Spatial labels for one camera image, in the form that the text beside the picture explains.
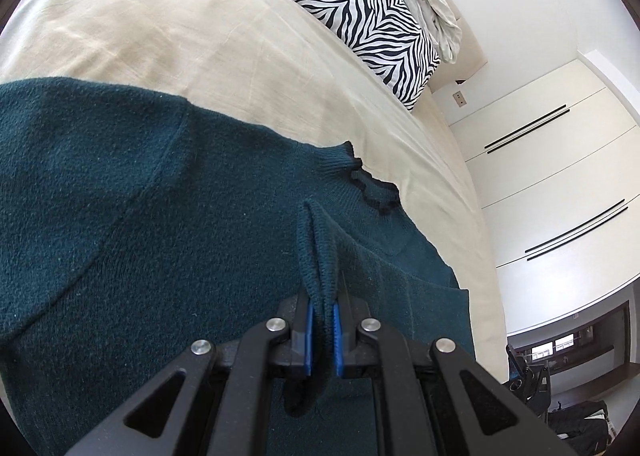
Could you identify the black bag on floor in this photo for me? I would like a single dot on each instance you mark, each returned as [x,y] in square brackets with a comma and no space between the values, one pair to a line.
[586,426]

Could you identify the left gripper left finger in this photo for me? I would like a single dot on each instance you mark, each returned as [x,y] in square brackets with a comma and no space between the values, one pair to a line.
[296,350]

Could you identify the zebra print pillow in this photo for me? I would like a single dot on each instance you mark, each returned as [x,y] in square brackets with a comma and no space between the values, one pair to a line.
[386,37]

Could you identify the white wardrobe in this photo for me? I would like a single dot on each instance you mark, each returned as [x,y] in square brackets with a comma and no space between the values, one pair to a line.
[555,165]

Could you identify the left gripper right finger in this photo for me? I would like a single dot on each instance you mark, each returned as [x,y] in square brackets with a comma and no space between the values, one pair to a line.
[350,353]

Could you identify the wall power socket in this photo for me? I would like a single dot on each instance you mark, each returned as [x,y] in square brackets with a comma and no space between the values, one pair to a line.
[459,98]

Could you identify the beige bed sheet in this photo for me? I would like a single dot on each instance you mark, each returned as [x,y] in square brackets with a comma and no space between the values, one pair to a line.
[270,62]

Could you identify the dark teal knit sweater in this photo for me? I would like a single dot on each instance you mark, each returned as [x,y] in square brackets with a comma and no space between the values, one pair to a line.
[133,223]

